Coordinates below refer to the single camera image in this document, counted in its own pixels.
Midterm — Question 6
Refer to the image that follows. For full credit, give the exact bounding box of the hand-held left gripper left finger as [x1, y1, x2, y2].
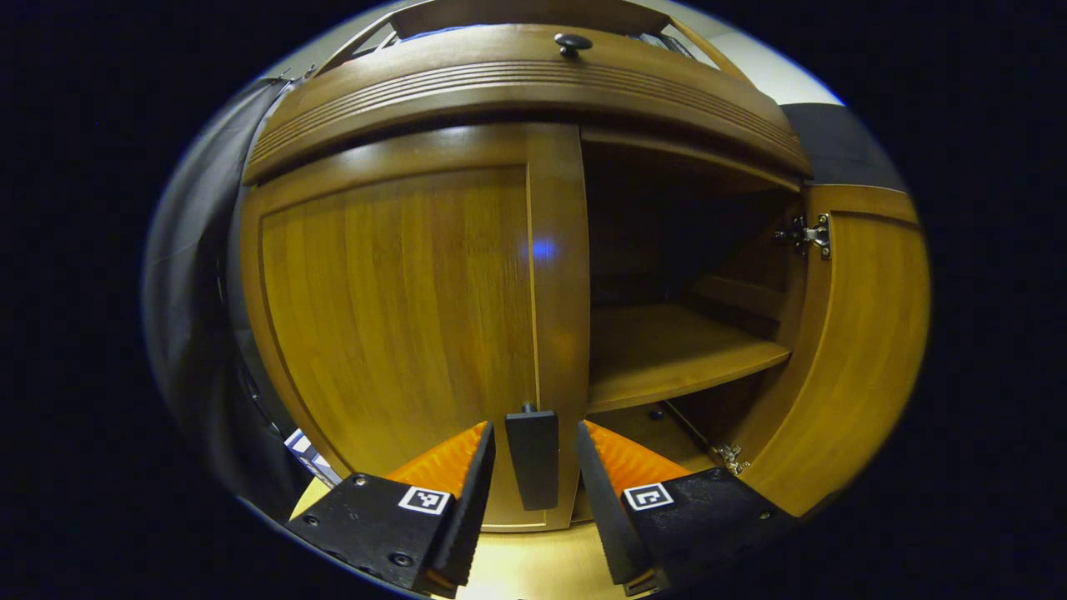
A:
[286, 421, 497, 599]

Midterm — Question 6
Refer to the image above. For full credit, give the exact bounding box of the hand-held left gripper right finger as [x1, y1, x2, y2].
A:
[575, 419, 801, 597]

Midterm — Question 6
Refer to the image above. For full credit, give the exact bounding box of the black door handle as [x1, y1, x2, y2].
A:
[505, 403, 560, 512]

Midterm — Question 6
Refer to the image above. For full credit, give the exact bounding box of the wooden shoe cabinet door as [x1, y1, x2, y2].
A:
[240, 123, 591, 533]
[734, 183, 932, 519]

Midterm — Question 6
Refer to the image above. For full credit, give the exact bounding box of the wooden double-door shoe cabinet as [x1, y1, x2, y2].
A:
[238, 0, 932, 534]

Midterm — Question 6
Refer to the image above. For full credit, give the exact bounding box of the dark blue spine book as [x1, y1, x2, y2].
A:
[293, 440, 344, 490]

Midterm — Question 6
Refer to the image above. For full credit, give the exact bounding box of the wooden inner shelf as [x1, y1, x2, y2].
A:
[586, 302, 791, 415]

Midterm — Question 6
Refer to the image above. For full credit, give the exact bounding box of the black backdrop cloth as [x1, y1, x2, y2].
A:
[142, 75, 909, 518]

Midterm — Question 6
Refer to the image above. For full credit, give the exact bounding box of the wooden drawer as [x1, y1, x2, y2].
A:
[242, 23, 814, 186]

